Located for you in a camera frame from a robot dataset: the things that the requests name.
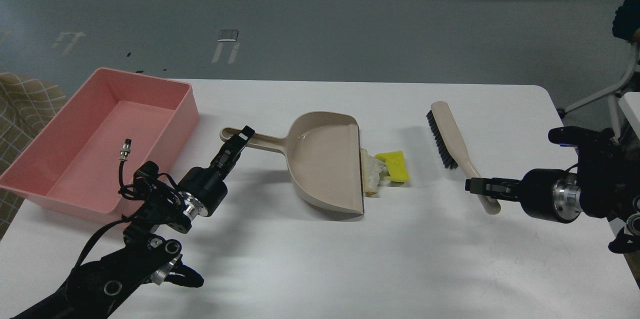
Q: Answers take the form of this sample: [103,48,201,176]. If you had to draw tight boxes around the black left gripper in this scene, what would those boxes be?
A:
[177,126,255,217]

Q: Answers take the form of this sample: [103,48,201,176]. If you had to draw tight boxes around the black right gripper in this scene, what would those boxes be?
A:
[464,169,583,224]

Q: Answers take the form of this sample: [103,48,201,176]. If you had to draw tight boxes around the beige hand brush black bristles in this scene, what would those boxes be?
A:
[426,101,502,216]

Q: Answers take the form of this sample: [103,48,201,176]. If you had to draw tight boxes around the beige plastic dustpan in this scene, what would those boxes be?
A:
[246,111,365,216]

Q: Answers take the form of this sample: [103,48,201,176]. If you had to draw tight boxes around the yellow sponge scrap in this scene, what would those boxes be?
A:
[374,150,410,183]

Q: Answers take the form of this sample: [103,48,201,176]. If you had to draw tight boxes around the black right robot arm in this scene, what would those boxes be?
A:
[465,126,639,254]

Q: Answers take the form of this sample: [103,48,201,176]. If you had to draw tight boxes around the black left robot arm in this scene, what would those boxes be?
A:
[17,126,255,319]

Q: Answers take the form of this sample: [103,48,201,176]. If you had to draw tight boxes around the pink plastic bin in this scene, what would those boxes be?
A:
[1,68,200,223]

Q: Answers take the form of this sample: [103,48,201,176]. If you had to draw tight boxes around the grey floor plate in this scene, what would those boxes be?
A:
[217,29,240,43]

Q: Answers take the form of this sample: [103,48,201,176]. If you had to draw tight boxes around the office chair base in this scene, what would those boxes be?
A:
[556,43,640,139]

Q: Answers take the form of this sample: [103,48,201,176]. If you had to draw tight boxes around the person in dark teal top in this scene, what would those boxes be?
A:
[611,0,640,44]

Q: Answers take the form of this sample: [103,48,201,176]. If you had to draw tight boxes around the beige checkered cloth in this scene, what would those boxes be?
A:
[0,72,67,237]

